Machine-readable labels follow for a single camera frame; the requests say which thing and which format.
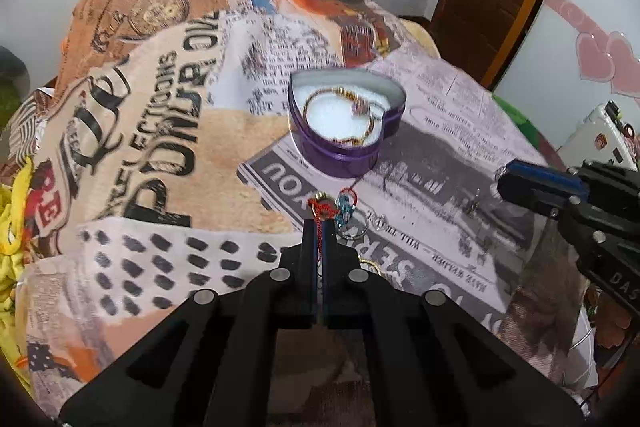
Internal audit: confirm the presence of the red string bracelet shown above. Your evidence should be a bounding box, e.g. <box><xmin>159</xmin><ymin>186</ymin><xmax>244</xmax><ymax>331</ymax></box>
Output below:
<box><xmin>306</xmin><ymin>193</ymin><xmax>340</xmax><ymax>308</ymax></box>

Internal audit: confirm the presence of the printed newspaper-pattern blanket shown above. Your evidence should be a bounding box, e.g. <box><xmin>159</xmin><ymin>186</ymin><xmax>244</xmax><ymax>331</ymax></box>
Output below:
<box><xmin>10</xmin><ymin>0</ymin><xmax>601</xmax><ymax>408</ymax></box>

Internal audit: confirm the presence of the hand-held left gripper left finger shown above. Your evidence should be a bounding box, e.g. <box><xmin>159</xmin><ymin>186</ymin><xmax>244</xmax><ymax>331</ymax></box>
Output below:
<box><xmin>59</xmin><ymin>218</ymin><xmax>318</xmax><ymax>427</ymax></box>

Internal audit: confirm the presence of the large silver ring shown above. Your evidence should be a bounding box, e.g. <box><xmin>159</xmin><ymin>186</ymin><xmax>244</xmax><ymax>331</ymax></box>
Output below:
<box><xmin>339</xmin><ymin>216</ymin><xmax>370</xmax><ymax>241</ymax></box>

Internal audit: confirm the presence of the purple heart-shaped tin box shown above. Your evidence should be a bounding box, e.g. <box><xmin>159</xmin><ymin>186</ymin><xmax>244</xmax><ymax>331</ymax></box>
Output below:
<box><xmin>287</xmin><ymin>68</ymin><xmax>407</xmax><ymax>178</ymax></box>

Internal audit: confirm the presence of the blue bead charm bracelet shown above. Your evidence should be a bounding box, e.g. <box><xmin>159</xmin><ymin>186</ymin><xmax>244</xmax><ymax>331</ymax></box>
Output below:
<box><xmin>336</xmin><ymin>188</ymin><xmax>360</xmax><ymax>229</ymax></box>

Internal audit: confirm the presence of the green cloth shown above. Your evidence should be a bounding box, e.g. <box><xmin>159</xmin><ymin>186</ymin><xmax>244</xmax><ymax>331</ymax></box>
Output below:
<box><xmin>492</xmin><ymin>92</ymin><xmax>548</xmax><ymax>152</ymax></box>

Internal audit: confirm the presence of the orange floral cloth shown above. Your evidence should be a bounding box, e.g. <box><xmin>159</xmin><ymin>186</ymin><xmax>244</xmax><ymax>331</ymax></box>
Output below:
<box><xmin>590</xmin><ymin>292</ymin><xmax>640</xmax><ymax>370</ymax></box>

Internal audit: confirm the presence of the green plush object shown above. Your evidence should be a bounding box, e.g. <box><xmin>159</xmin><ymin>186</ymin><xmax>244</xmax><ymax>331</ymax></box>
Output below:
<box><xmin>0</xmin><ymin>46</ymin><xmax>32</xmax><ymax>135</ymax></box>

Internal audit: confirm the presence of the yellow cloth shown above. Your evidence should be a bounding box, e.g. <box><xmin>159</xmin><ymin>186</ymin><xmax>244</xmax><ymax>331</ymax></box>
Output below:
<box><xmin>0</xmin><ymin>156</ymin><xmax>37</xmax><ymax>388</ymax></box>

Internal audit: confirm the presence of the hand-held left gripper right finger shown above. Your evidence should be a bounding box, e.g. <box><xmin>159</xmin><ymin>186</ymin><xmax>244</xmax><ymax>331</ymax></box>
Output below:
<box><xmin>322</xmin><ymin>219</ymin><xmax>586</xmax><ymax>427</ymax></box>

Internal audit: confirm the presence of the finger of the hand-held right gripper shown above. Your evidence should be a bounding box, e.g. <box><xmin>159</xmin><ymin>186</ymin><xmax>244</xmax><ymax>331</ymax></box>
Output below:
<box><xmin>496</xmin><ymin>174</ymin><xmax>581</xmax><ymax>220</ymax></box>
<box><xmin>504</xmin><ymin>159</ymin><xmax>592</xmax><ymax>202</ymax></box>

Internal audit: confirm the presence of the white stickered case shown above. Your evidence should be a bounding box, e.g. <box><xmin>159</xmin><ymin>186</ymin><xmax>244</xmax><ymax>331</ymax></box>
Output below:
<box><xmin>557</xmin><ymin>102</ymin><xmax>640</xmax><ymax>174</ymax></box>

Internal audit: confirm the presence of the white foam insert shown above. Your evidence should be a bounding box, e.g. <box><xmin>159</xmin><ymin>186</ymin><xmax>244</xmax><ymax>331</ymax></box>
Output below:
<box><xmin>292</xmin><ymin>72</ymin><xmax>404</xmax><ymax>146</ymax></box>

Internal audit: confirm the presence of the pink heart wall decoration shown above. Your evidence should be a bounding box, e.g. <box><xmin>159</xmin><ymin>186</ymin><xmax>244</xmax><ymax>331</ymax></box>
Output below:
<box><xmin>547</xmin><ymin>0</ymin><xmax>640</xmax><ymax>98</ymax></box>

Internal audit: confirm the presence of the gold chain bracelet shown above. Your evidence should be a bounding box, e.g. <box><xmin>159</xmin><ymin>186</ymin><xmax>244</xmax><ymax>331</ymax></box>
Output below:
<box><xmin>304</xmin><ymin>88</ymin><xmax>387</xmax><ymax>146</ymax></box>

